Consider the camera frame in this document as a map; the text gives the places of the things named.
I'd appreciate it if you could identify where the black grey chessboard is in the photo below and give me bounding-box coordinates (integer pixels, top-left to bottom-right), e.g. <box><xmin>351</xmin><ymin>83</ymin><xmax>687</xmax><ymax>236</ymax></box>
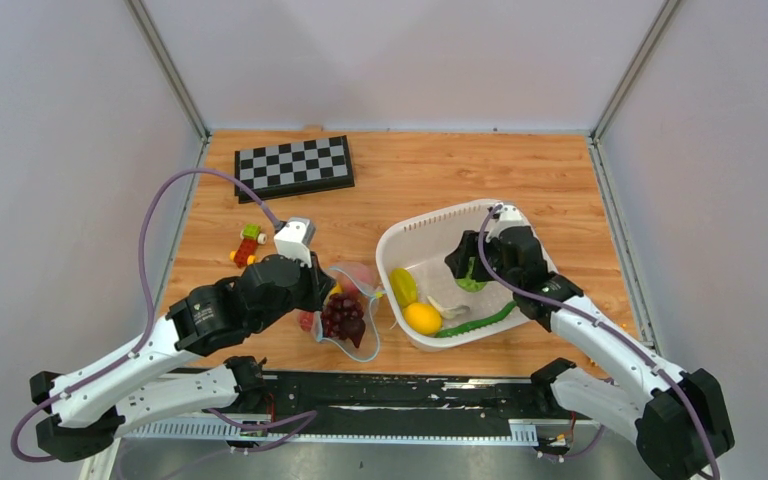
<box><xmin>234</xmin><ymin>135</ymin><xmax>355</xmax><ymax>200</ymax></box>

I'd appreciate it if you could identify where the yellow green starfruit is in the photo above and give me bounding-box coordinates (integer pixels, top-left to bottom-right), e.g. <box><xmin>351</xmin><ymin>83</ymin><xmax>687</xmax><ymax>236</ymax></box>
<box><xmin>388</xmin><ymin>268</ymin><xmax>419</xmax><ymax>309</ymax></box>

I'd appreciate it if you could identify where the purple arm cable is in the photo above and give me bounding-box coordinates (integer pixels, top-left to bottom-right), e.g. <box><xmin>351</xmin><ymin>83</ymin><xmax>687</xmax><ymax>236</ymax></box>
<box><xmin>10</xmin><ymin>167</ymin><xmax>286</xmax><ymax>464</ymax></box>
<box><xmin>477</xmin><ymin>206</ymin><xmax>723</xmax><ymax>480</ymax></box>

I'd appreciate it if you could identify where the red orange wax apple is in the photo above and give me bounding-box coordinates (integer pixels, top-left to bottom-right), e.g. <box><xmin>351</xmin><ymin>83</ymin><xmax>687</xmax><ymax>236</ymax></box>
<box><xmin>297</xmin><ymin>311</ymin><xmax>315</xmax><ymax>333</ymax></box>

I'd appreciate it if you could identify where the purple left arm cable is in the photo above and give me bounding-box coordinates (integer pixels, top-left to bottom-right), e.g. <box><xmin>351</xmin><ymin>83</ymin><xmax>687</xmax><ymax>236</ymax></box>
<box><xmin>10</xmin><ymin>167</ymin><xmax>286</xmax><ymax>464</ymax></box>

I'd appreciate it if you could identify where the green onion stalk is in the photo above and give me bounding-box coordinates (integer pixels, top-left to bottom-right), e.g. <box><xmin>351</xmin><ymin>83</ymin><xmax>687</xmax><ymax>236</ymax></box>
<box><xmin>433</xmin><ymin>301</ymin><xmax>517</xmax><ymax>338</ymax></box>

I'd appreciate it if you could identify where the white garlic bulb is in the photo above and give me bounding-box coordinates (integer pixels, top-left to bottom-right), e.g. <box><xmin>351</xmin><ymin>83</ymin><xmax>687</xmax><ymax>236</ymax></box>
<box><xmin>427</xmin><ymin>295</ymin><xmax>471</xmax><ymax>320</ymax></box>

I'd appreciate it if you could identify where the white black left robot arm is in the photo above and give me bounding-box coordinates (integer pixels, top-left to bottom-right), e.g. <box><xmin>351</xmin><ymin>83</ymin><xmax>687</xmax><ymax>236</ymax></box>
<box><xmin>30</xmin><ymin>254</ymin><xmax>337</xmax><ymax>462</ymax></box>

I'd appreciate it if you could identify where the dark brown fig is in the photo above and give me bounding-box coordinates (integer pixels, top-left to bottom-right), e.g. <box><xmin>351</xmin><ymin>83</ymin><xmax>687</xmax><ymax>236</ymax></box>
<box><xmin>341</xmin><ymin>317</ymin><xmax>366</xmax><ymax>349</ymax></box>

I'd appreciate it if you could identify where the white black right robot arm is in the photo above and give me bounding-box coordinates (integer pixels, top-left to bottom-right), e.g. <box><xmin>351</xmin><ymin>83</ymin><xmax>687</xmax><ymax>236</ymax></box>
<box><xmin>445</xmin><ymin>226</ymin><xmax>735</xmax><ymax>479</ymax></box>

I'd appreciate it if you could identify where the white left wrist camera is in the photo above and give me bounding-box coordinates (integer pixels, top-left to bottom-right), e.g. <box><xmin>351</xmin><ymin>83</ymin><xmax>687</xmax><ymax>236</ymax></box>
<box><xmin>274</xmin><ymin>217</ymin><xmax>316</xmax><ymax>267</ymax></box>

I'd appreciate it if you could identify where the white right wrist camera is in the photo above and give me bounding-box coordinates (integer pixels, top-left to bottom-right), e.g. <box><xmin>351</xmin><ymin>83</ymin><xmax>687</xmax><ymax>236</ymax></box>
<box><xmin>493</xmin><ymin>203</ymin><xmax>530</xmax><ymax>231</ymax></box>

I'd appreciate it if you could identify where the green custard apple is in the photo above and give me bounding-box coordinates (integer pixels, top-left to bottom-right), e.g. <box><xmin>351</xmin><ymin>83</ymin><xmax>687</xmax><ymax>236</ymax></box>
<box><xmin>455</xmin><ymin>258</ymin><xmax>487</xmax><ymax>293</ymax></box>

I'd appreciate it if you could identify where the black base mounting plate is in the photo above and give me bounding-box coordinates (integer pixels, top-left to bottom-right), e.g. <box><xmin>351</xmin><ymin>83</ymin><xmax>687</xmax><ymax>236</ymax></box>
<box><xmin>220</xmin><ymin>371</ymin><xmax>574</xmax><ymax>438</ymax></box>

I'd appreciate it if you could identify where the clear zip top bag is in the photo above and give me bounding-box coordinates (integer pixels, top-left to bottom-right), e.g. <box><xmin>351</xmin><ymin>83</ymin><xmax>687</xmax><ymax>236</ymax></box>
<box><xmin>295</xmin><ymin>262</ymin><xmax>384</xmax><ymax>363</ymax></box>

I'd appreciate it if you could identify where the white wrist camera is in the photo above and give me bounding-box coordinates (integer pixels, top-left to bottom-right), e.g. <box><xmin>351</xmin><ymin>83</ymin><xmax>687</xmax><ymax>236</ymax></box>
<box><xmin>274</xmin><ymin>217</ymin><xmax>316</xmax><ymax>267</ymax></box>
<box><xmin>493</xmin><ymin>203</ymin><xmax>530</xmax><ymax>231</ymax></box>

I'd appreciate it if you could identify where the aluminium slotted rail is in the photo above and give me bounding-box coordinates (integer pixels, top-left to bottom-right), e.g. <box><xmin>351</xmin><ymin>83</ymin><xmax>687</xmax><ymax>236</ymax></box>
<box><xmin>122</xmin><ymin>417</ymin><xmax>539</xmax><ymax>446</ymax></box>

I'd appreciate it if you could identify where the red green toy car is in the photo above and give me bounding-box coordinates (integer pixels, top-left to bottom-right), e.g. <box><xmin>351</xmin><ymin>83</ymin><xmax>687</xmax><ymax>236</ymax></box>
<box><xmin>229</xmin><ymin>224</ymin><xmax>268</xmax><ymax>268</ymax></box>

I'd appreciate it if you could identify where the purple grape bunch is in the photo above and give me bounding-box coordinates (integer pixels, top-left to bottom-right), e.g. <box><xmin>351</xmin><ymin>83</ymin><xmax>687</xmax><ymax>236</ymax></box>
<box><xmin>320</xmin><ymin>293</ymin><xmax>364</xmax><ymax>340</ymax></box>

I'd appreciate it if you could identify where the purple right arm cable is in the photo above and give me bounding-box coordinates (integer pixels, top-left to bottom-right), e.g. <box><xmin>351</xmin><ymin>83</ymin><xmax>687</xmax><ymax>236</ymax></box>
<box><xmin>477</xmin><ymin>206</ymin><xmax>723</xmax><ymax>480</ymax></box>

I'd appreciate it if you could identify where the pink peach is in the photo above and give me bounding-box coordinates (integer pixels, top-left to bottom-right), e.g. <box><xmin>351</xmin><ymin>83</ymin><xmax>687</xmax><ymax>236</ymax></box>
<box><xmin>345</xmin><ymin>262</ymin><xmax>377</xmax><ymax>289</ymax></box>

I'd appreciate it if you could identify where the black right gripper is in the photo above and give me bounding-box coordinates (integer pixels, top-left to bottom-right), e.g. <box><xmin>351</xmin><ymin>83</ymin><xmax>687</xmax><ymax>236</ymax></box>
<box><xmin>445</xmin><ymin>231</ymin><xmax>520</xmax><ymax>292</ymax></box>

